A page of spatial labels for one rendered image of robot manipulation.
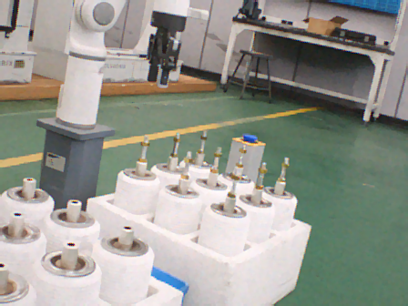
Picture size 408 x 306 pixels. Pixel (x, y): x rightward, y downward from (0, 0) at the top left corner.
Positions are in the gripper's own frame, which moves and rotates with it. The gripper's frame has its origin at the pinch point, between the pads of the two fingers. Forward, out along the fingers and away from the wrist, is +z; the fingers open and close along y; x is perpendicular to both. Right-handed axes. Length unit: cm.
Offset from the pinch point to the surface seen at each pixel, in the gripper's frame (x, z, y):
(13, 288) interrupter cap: -33, 22, 50
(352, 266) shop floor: 72, 47, -1
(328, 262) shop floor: 65, 47, -4
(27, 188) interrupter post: -27.3, 20.3, 18.0
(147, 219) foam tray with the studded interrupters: 0.6, 29.4, 7.8
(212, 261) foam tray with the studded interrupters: 7.5, 30.1, 26.9
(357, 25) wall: 350, -48, -361
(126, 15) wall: 163, -7, -593
